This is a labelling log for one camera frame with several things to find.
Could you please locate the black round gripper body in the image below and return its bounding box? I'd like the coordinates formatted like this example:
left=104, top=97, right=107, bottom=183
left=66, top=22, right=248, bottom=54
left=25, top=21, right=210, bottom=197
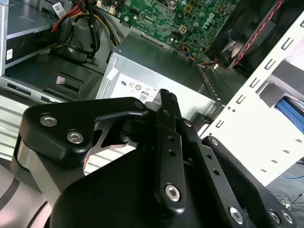
left=48, top=114, right=230, bottom=228

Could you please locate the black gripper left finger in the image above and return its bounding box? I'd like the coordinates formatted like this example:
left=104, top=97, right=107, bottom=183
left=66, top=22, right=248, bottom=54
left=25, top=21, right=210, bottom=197
left=13, top=88, right=189, bottom=216

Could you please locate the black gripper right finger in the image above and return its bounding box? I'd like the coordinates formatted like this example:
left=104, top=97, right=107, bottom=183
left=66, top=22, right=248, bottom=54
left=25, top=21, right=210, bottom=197
left=167, top=91, right=299, bottom=228

